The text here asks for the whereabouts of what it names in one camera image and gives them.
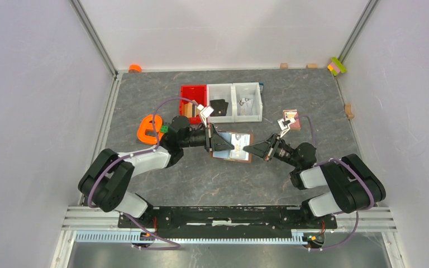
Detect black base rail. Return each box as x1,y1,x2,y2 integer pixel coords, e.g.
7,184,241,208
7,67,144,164
137,205,337,239

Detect white plastic bin right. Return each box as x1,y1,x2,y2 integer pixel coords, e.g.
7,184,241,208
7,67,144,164
233,82,263,123

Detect wooden block middle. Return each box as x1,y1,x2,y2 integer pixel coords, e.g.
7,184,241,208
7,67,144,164
306,63,318,69

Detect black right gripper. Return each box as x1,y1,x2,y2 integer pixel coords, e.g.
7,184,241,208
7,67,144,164
243,132,299,168

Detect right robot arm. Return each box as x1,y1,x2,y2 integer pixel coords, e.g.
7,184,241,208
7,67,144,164
243,133,386,228

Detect dark grey credit card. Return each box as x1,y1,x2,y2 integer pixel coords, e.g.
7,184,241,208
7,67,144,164
210,99,229,117

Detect colourful toy block stack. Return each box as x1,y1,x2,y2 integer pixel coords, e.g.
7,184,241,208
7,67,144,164
327,57,347,76

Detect cards in white bin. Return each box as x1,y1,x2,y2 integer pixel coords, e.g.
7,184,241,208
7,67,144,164
237,97,254,116

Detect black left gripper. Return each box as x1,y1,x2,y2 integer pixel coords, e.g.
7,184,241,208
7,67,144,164
180,123,234,152

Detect cards in red bin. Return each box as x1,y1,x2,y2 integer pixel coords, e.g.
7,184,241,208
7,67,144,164
182,102,199,118

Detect white diamond credit card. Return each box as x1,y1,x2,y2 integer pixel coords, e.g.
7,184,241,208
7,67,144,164
230,133,251,161

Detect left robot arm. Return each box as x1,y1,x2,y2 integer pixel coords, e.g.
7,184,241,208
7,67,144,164
78,116,235,228

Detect brown leather card holder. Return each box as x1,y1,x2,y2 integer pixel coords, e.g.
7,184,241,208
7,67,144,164
211,132,254,162

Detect playing card box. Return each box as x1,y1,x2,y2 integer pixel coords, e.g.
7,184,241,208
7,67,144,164
283,109,301,130

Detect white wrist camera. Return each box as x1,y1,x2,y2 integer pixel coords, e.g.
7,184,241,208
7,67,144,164
277,118,296,138
196,104,214,127

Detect wooden arch block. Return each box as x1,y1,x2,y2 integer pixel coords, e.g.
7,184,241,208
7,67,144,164
344,103,355,120

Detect green toy block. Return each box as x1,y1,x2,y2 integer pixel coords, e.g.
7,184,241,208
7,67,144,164
159,125,169,135

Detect orange tape dispenser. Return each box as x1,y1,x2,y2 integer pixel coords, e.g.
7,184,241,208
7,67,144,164
137,114,164,145

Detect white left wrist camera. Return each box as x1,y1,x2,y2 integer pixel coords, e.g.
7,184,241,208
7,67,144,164
196,104,214,127

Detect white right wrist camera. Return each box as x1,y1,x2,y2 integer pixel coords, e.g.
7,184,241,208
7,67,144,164
277,118,296,138

